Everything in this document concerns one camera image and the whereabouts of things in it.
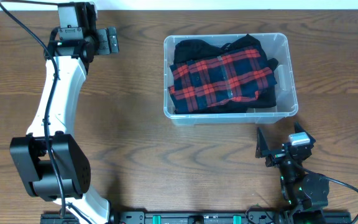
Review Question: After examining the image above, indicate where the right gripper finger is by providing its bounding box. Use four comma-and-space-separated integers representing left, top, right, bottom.
294, 122, 316, 144
255, 128, 269, 158

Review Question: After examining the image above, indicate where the red plaid cloth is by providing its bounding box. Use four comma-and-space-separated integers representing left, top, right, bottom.
168, 45, 278, 114

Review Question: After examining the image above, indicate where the large black garment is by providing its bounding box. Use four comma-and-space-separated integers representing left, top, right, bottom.
172, 35, 276, 114

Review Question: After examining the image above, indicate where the clear plastic storage bin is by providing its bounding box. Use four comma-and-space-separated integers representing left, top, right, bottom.
163, 32, 298, 126

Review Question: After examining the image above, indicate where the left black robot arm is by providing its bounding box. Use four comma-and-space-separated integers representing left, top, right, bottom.
9, 2, 119, 223

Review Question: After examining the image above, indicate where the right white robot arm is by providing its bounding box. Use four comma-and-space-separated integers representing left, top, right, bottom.
255, 123, 329, 213

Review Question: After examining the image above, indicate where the right black cable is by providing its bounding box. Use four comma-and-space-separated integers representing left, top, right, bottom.
290, 158, 358, 224

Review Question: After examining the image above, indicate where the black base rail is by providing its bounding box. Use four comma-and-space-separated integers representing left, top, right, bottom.
40, 209, 352, 224

